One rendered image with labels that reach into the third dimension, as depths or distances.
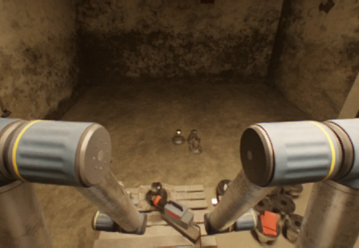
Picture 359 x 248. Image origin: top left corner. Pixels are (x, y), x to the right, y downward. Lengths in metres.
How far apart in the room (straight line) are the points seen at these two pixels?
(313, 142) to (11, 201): 0.73
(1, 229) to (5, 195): 0.10
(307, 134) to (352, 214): 0.27
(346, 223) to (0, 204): 0.88
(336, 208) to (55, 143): 0.69
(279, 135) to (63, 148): 0.44
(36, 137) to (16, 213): 0.26
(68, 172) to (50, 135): 0.09
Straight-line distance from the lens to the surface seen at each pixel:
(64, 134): 0.47
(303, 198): 3.24
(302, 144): 0.48
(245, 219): 1.17
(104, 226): 1.17
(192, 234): 2.23
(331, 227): 0.72
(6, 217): 0.69
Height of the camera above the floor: 2.16
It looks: 30 degrees down
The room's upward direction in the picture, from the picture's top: 1 degrees clockwise
